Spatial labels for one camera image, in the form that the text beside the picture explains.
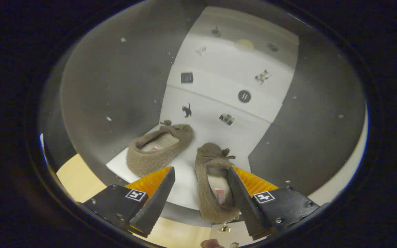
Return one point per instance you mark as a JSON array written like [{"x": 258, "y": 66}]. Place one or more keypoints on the metal door hinge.
[{"x": 224, "y": 228}]

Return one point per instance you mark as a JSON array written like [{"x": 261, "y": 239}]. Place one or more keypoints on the brown fuzzy shoe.
[
  {"x": 143, "y": 162},
  {"x": 203, "y": 193}
]

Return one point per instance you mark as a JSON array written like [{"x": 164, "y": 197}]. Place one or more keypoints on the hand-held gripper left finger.
[{"x": 157, "y": 203}]

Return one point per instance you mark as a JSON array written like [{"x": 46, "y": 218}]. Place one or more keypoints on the grey shoe cabinet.
[{"x": 115, "y": 86}]

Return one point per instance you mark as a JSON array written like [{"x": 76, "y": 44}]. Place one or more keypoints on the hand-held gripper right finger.
[{"x": 243, "y": 203}]

